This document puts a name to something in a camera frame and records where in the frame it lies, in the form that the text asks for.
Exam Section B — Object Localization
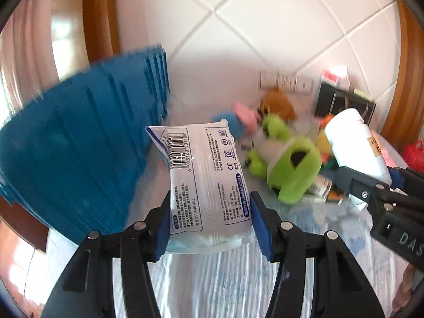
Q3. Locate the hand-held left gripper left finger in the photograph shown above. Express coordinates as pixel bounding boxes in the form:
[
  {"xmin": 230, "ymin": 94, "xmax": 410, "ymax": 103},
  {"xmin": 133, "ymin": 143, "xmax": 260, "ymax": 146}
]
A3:
[{"xmin": 40, "ymin": 190, "xmax": 172, "ymax": 318}]

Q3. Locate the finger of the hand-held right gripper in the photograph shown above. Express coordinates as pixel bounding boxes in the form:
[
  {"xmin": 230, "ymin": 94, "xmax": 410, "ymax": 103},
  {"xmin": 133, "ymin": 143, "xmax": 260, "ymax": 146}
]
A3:
[
  {"xmin": 389, "ymin": 167, "xmax": 424, "ymax": 199},
  {"xmin": 334, "ymin": 166, "xmax": 414, "ymax": 213}
]

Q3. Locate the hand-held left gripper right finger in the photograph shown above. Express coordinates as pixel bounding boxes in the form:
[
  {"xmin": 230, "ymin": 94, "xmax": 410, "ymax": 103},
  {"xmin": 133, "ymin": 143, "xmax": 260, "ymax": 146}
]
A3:
[{"xmin": 250, "ymin": 191, "xmax": 386, "ymax": 318}]

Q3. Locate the white plastic bottle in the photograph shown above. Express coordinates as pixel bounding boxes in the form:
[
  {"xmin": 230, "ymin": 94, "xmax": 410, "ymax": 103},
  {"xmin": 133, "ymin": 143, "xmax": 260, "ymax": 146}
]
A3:
[{"xmin": 324, "ymin": 108, "xmax": 393, "ymax": 206}]

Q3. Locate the white face mask packet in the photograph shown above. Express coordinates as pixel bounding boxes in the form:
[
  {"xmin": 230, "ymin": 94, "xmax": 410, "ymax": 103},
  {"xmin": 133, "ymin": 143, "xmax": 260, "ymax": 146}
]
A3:
[{"xmin": 145, "ymin": 121, "xmax": 254, "ymax": 254}]

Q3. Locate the blue plastic container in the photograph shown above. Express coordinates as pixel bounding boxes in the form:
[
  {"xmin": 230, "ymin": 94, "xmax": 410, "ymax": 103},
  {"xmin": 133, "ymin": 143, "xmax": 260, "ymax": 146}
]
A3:
[{"xmin": 0, "ymin": 44, "xmax": 171, "ymax": 236}]

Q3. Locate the person's right hand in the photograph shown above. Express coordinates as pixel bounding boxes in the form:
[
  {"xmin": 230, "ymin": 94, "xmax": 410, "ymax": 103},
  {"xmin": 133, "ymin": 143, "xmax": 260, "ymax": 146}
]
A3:
[{"xmin": 395, "ymin": 266, "xmax": 418, "ymax": 316}]

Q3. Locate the red mesh bag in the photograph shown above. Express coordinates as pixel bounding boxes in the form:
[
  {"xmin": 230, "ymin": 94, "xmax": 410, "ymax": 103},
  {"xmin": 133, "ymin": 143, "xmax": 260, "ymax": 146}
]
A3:
[{"xmin": 402, "ymin": 141, "xmax": 424, "ymax": 169}]

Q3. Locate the orange and green medicine box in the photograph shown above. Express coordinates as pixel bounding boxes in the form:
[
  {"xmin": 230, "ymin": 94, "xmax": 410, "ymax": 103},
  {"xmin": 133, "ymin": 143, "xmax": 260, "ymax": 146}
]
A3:
[{"xmin": 306, "ymin": 174, "xmax": 345, "ymax": 205}]

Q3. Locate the blue patterned white cloth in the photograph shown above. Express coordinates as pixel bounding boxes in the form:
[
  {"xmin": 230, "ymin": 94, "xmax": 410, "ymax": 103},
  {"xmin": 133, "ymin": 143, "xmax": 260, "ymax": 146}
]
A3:
[{"xmin": 46, "ymin": 132, "xmax": 411, "ymax": 318}]

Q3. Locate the yellow green dinosaur plush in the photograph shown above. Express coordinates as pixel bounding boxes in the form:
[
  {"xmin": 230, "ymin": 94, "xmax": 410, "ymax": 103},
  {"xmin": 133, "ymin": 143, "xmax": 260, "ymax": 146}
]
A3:
[{"xmin": 315, "ymin": 114, "xmax": 338, "ymax": 173}]

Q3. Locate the lime green plush toy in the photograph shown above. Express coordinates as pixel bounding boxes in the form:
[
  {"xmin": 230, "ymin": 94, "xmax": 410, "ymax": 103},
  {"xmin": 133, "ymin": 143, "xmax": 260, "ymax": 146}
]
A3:
[{"xmin": 247, "ymin": 113, "xmax": 323, "ymax": 204}]

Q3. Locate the red and clear packet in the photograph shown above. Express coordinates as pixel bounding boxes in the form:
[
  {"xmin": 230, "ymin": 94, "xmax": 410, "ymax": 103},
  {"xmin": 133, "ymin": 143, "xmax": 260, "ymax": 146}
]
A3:
[{"xmin": 321, "ymin": 65, "xmax": 352, "ymax": 90}]

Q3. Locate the brown plush toy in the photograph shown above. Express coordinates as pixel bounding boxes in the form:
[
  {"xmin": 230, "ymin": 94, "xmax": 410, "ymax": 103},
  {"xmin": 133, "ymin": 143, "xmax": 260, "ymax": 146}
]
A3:
[{"xmin": 258, "ymin": 88, "xmax": 297, "ymax": 121}]

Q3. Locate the blue pig plush toy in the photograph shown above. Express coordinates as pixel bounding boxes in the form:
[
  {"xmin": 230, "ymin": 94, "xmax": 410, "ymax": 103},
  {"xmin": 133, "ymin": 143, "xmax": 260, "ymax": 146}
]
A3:
[{"xmin": 212, "ymin": 102, "xmax": 262, "ymax": 140}]

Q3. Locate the wooden frame post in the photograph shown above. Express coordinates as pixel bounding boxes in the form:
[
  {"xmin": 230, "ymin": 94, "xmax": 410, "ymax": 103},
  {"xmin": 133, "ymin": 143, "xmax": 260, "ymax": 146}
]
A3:
[
  {"xmin": 0, "ymin": 0, "xmax": 121, "ymax": 120},
  {"xmin": 381, "ymin": 0, "xmax": 424, "ymax": 149}
]

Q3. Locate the white five-hole wall socket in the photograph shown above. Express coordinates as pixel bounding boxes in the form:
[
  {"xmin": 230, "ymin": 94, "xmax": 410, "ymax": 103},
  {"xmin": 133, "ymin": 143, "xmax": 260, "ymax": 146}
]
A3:
[{"xmin": 277, "ymin": 73, "xmax": 297, "ymax": 92}]

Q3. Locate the blank white wall plate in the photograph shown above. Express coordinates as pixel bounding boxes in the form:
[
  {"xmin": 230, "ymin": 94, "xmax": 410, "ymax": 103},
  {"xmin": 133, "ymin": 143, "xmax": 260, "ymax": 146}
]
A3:
[{"xmin": 258, "ymin": 71, "xmax": 279, "ymax": 90}]

